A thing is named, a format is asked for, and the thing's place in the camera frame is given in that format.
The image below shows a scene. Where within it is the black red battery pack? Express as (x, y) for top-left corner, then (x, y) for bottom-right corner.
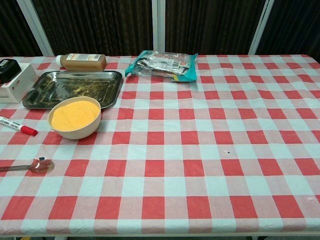
(0, 58), (23, 84)

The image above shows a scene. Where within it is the white marker red cap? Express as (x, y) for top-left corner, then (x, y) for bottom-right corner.
(0, 116), (39, 137)

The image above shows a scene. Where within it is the teal foil snack bag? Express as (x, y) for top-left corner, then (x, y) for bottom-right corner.
(124, 50), (199, 83)

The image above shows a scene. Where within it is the metal spoon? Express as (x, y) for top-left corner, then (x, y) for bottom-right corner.
(0, 159), (55, 174)

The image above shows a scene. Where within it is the stainless steel tray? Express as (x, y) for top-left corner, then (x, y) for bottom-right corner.
(22, 70), (124, 110)

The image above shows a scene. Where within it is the brown bottle white cap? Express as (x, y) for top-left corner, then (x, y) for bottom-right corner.
(55, 53), (107, 72)

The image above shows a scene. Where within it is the beige round bowl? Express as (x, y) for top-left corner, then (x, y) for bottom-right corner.
(47, 96), (102, 140)

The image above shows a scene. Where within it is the red white checkered tablecloth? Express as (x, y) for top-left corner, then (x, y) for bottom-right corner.
(0, 53), (320, 237)

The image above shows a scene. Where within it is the black red device on box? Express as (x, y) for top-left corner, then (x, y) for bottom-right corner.
(0, 62), (39, 104)

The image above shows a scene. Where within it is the dark curtain partition panel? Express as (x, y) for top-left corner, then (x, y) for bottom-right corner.
(158, 0), (275, 56)
(0, 0), (55, 58)
(32, 0), (160, 56)
(257, 0), (320, 56)

